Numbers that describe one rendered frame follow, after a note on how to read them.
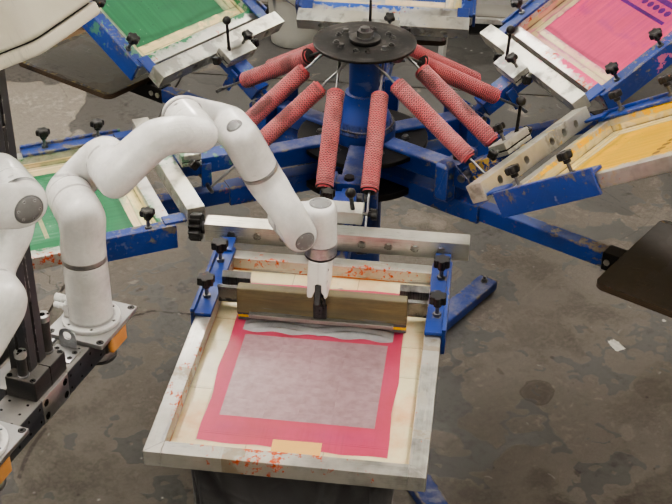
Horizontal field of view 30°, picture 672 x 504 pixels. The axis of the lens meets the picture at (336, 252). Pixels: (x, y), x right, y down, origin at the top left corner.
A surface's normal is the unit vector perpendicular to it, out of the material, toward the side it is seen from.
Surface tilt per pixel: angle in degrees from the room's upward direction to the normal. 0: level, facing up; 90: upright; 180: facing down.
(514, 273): 0
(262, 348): 0
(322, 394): 0
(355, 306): 90
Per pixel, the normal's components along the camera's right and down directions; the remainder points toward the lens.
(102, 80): 0.01, -0.84
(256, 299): -0.13, 0.54
